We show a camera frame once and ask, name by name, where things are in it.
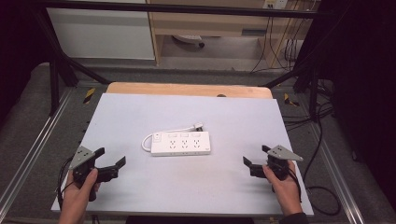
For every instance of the person's dark clothing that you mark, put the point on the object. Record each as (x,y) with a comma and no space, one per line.
(190,220)

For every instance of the white wall socket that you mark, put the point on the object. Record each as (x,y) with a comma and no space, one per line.
(275,3)

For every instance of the person's left hand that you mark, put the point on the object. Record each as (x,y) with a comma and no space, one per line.
(76,196)

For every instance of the white cabinet panel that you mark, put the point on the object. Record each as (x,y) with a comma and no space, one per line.
(102,34)

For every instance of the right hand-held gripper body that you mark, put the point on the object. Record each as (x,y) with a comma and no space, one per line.
(281,154)

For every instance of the aluminium floor rail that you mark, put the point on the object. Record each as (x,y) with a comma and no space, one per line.
(29,154)
(337,183)

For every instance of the black curtain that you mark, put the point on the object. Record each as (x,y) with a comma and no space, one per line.
(364,93)
(18,46)

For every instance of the black metal frame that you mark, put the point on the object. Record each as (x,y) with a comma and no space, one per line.
(174,8)

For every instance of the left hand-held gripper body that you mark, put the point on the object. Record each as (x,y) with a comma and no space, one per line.
(81,157)

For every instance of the person's right hand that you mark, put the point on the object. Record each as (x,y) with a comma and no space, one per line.
(285,194)

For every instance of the white chair base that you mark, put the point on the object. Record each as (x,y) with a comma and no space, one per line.
(188,39)

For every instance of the white power strip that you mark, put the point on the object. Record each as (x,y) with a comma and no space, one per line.
(180,149)

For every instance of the white power plug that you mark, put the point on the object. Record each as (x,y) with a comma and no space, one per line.
(198,126)

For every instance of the wooden table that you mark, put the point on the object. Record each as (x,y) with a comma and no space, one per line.
(186,89)

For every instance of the yellow black floor tape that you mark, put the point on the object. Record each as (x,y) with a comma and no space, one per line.
(89,95)
(289,100)

